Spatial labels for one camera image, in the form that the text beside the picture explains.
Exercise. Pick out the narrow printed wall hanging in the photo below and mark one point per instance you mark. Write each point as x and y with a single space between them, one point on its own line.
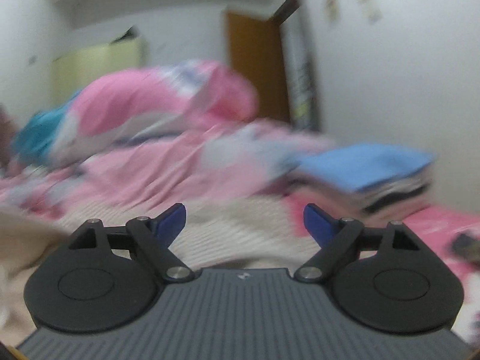
303 82

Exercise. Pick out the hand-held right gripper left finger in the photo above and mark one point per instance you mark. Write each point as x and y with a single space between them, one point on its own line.
172 225

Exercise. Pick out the black folded garment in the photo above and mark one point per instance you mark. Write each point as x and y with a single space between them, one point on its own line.
393 201

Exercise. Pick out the beige checked coat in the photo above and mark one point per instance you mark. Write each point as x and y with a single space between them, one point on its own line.
240 232

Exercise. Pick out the wooden door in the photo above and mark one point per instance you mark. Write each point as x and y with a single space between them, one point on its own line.
255 63

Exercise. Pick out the yellow-green wardrobe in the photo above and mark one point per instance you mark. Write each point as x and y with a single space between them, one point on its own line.
93 71

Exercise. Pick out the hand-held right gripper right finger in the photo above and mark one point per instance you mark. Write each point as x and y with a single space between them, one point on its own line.
317 225

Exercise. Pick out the stack of folded clothes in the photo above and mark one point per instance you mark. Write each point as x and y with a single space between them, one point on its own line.
367 165

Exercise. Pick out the teal pillow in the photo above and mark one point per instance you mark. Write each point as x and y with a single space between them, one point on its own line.
41 131

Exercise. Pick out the dark object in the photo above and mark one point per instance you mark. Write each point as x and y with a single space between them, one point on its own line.
463 245

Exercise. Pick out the pink floral duvet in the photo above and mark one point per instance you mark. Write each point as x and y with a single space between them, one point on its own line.
150 165

